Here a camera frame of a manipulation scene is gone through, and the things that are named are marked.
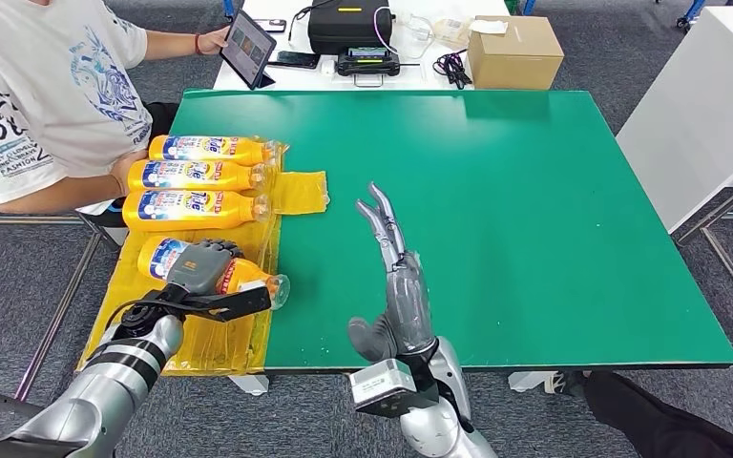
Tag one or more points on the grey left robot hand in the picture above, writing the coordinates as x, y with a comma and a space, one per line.
199, 265

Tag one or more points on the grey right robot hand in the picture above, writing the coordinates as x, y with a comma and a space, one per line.
404, 303

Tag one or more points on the person's right hand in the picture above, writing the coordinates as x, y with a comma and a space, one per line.
127, 167

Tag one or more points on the person's left hand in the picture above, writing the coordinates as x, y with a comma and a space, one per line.
215, 41

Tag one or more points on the orange detergent bottle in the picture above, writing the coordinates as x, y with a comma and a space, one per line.
183, 183
246, 275
183, 218
215, 151

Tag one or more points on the person's right forearm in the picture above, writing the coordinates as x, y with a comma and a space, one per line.
56, 193

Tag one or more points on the person's left forearm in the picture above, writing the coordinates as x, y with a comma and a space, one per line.
170, 45

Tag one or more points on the red wrist band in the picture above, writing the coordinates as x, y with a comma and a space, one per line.
198, 44

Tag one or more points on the black tablet computer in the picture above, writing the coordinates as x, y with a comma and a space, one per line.
247, 47

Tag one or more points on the yellow taped cardboard mat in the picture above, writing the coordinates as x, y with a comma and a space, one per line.
227, 341

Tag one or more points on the person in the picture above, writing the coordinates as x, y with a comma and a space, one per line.
37, 95

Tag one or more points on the white power adapter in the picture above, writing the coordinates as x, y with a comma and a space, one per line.
329, 66

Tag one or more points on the white table foot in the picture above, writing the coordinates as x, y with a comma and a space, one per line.
524, 381
249, 384

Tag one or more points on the black carry bag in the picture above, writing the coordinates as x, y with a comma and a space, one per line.
351, 28

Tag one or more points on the black remote controller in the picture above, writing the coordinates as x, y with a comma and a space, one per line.
368, 62

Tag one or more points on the person's foot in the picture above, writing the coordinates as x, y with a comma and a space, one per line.
569, 382

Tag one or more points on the clear plastic bag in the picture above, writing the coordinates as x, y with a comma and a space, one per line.
454, 29

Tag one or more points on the brown cardboard box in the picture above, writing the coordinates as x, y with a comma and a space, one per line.
518, 57

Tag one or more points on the white tissue paper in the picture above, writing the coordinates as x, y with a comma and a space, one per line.
488, 26

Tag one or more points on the person's leg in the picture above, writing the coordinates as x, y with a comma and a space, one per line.
657, 420

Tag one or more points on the white desk with metal legs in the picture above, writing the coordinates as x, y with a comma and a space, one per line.
689, 114

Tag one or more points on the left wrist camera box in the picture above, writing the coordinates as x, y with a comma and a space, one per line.
249, 300

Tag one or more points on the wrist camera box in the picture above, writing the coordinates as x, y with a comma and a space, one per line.
249, 300
382, 389

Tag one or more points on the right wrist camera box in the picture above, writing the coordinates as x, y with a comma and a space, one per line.
382, 389

